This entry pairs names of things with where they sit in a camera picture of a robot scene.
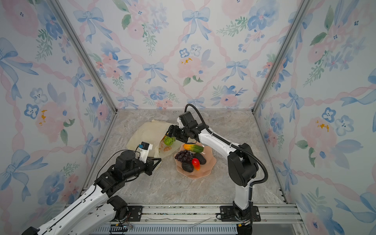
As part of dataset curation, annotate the purple grape bunch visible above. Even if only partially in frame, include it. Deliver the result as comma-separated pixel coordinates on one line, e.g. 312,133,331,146
174,150,195,163

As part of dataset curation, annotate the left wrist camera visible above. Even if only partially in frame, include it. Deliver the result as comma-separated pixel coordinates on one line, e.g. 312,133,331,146
139,142,153,164

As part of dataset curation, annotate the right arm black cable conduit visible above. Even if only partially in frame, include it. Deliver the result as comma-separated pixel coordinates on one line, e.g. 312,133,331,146
184,103,268,203

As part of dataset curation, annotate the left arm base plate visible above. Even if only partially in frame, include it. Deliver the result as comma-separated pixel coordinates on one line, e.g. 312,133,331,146
125,205,144,222

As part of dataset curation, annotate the green-orange mango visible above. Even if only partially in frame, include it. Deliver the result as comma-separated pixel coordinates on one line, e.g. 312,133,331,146
183,144,204,153

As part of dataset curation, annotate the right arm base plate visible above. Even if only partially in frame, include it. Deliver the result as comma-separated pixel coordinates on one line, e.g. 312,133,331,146
216,205,261,223

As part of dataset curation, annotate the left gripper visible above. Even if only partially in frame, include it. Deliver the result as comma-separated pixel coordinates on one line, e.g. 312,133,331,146
125,156,162,181

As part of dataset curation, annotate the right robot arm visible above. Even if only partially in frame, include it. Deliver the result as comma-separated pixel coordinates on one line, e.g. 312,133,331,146
167,111,259,221

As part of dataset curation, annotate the aluminium corner post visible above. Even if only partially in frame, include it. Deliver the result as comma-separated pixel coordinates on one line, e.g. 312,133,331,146
252,0,311,115
47,0,118,114

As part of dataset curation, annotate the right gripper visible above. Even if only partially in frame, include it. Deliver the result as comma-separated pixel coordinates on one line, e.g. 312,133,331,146
165,124,191,142

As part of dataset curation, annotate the yellow plastic bag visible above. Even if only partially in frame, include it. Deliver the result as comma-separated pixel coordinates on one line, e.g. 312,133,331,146
126,120,181,158

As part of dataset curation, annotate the right aluminium corner post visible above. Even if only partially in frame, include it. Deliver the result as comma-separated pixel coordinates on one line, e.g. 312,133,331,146
252,0,311,115

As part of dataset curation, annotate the red apple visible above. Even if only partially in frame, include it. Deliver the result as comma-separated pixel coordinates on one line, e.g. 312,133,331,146
192,158,200,170

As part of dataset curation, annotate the pink scalloped fruit plate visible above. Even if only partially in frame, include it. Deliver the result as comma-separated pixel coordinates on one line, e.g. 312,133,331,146
174,144,216,179

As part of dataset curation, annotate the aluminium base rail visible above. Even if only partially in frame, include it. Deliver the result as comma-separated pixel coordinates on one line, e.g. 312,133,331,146
52,203,309,235

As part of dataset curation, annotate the green custard apple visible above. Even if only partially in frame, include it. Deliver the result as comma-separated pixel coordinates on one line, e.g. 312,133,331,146
163,136,176,146

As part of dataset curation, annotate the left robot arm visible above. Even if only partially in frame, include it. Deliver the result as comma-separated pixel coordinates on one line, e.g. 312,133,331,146
23,149,161,235

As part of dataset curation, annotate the left aluminium corner post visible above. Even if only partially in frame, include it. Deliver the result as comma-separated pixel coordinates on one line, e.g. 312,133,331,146
47,0,118,114

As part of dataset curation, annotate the dark avocado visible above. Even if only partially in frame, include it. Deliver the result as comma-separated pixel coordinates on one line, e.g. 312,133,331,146
195,153,207,165
182,162,194,173

